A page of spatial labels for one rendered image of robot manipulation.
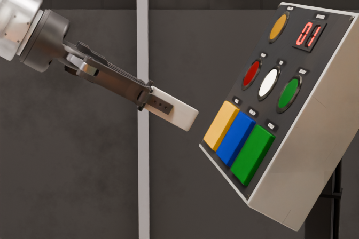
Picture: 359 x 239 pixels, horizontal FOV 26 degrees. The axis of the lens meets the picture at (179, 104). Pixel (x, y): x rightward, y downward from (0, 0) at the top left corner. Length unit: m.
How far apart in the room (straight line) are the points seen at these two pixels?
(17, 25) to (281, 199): 0.39
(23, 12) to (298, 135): 0.37
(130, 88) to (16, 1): 0.17
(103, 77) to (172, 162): 2.11
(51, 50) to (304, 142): 0.34
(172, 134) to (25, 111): 0.58
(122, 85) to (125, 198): 2.15
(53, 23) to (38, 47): 0.03
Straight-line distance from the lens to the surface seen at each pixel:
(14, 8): 0.95
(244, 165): 1.04
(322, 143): 1.00
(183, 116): 1.01
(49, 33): 0.96
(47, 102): 3.05
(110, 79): 0.95
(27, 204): 3.16
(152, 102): 0.99
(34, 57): 0.97
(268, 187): 1.00
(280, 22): 1.24
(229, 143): 1.15
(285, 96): 1.05
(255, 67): 1.23
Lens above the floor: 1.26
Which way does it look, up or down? 10 degrees down
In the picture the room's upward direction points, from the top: straight up
